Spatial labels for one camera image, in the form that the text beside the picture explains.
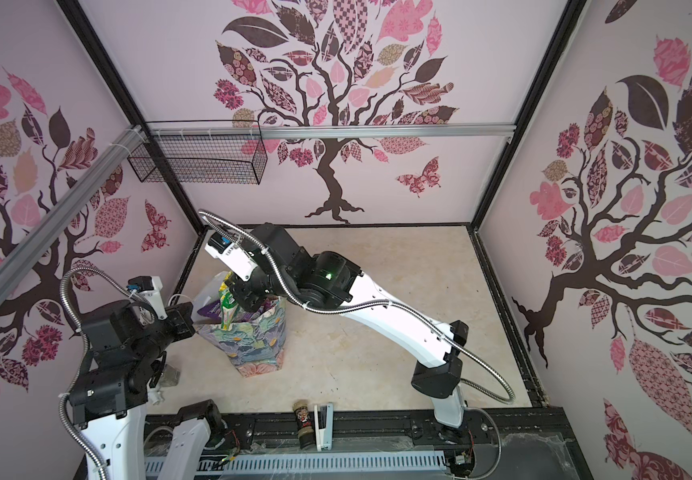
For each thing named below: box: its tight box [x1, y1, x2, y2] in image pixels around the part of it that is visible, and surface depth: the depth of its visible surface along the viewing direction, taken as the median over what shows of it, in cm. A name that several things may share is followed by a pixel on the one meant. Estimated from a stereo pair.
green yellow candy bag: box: [219, 271, 239, 332], surface depth 58 cm
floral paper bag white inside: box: [192, 271, 287, 377], surface depth 74 cm
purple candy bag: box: [197, 299, 222, 324], surface depth 76 cm
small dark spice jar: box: [292, 399, 315, 450], surface depth 74 cm
